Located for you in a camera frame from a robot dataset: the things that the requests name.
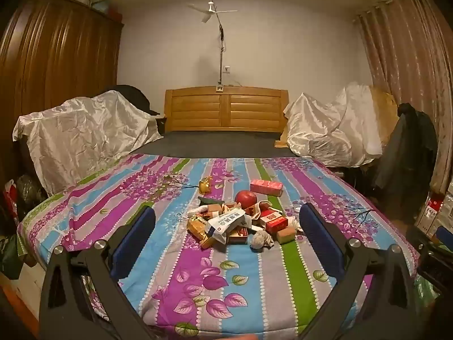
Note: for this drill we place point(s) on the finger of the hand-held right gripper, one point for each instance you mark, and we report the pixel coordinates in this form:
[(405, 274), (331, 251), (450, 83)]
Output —
[(444, 234)]

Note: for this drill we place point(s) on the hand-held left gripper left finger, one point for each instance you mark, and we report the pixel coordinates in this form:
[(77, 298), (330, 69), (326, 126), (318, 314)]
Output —
[(134, 241)]

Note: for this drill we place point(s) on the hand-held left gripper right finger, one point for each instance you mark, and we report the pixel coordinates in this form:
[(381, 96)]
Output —
[(320, 241)]

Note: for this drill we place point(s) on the brown sponge with yellow base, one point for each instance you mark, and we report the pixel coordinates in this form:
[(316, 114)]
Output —
[(286, 235)]

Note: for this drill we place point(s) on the green scouring pad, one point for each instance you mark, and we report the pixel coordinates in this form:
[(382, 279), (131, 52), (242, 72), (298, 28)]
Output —
[(207, 201)]

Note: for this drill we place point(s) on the stack of cardboard boxes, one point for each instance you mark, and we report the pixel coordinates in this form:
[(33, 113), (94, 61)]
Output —
[(437, 212)]

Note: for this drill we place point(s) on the green plastic bag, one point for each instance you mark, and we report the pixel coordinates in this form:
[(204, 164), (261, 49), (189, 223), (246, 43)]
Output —
[(426, 290)]

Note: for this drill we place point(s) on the grey knotted rag ball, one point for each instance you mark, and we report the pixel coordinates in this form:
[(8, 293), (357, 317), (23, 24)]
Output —
[(260, 239)]

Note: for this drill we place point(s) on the white bag with red print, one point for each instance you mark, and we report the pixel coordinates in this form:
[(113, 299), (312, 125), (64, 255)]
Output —
[(266, 210)]

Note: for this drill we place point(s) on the yellow snack packet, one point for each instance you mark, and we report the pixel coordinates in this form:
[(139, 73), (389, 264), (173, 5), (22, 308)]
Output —
[(198, 228)]

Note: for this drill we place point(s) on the floral striped bed sheet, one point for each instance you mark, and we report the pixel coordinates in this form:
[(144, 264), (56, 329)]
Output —
[(177, 184)]

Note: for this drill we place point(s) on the pink box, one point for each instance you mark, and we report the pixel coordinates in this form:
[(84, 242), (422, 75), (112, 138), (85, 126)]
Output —
[(266, 187)]

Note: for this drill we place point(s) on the red and white small box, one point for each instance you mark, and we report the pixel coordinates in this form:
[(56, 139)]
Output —
[(239, 236)]

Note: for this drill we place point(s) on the red apple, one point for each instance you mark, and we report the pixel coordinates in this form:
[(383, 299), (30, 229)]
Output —
[(246, 198)]

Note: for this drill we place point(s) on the small brown sponge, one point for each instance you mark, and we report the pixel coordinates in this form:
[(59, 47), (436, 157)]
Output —
[(214, 208)]

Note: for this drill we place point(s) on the dark jacket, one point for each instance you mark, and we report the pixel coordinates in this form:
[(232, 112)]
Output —
[(407, 156)]

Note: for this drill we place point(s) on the golden toy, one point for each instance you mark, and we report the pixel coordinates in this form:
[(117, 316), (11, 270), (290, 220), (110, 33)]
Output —
[(205, 185)]

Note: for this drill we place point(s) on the white paper packet blue print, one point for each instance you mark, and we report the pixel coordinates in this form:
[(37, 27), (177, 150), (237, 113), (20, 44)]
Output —
[(226, 225)]

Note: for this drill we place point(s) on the white satin cloth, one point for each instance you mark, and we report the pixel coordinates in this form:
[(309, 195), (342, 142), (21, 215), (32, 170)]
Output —
[(88, 131), (325, 127)]

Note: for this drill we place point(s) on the dark plastic bag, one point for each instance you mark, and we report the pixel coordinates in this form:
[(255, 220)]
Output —
[(30, 191)]

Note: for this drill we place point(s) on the grey mattress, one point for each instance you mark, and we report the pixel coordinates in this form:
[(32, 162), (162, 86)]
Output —
[(219, 143)]

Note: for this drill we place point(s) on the yellow-brown cover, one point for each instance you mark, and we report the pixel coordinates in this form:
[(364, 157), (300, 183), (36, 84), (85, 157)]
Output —
[(384, 109)]

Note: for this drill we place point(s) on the black clothing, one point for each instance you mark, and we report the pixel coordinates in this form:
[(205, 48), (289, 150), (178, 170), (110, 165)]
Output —
[(136, 97)]

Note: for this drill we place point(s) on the wooden headboard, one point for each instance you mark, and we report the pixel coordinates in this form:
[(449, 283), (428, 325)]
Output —
[(226, 109)]

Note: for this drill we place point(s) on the pink curtain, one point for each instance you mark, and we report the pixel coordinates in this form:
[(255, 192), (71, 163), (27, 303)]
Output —
[(407, 60)]

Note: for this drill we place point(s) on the wooden wardrobe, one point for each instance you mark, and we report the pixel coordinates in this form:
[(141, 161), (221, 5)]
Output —
[(53, 53)]

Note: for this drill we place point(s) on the white ceiling fan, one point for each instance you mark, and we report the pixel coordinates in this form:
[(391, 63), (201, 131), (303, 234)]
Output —
[(211, 9)]

